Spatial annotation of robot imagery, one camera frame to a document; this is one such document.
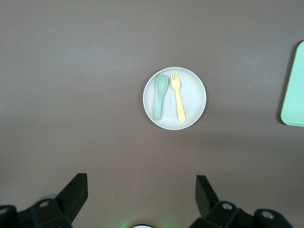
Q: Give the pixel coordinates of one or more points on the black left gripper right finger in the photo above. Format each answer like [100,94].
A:
[204,197]

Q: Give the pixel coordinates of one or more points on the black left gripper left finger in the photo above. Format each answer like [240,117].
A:
[71,197]

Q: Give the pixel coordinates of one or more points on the round beige plate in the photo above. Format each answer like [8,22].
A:
[190,99]

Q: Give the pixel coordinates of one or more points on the yellow plastic fork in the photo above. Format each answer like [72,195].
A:
[178,95]

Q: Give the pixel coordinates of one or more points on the green plastic spoon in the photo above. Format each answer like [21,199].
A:
[162,83]

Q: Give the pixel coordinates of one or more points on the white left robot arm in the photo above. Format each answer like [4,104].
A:
[142,226]

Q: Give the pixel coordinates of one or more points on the brown table cover mat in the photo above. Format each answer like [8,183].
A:
[71,95]

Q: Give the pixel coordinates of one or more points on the light green rectangular tray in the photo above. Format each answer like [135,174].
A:
[294,95]

